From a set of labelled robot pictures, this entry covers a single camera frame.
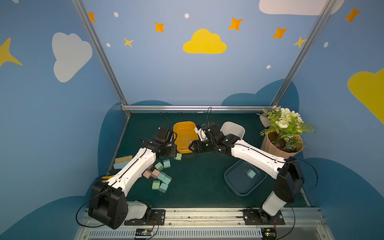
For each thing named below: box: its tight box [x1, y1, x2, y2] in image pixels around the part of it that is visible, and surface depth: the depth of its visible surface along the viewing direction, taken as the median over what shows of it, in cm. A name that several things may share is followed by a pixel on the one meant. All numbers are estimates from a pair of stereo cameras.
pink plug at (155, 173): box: [150, 169, 160, 179], surface depth 89 cm
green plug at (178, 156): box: [174, 152, 182, 161], surface depth 96 cm
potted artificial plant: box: [259, 105, 315, 159], surface depth 81 cm
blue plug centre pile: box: [157, 171, 167, 181], surface depth 88 cm
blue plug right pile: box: [162, 174, 172, 185], surface depth 87 cm
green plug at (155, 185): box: [151, 180, 161, 190], surface depth 85 cm
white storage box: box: [220, 121, 246, 140], surface depth 110 cm
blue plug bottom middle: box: [158, 182, 169, 196], surface depth 84 cm
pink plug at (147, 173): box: [142, 168, 152, 179], surface depth 88 cm
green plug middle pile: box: [154, 162, 165, 171], surface depth 92 cm
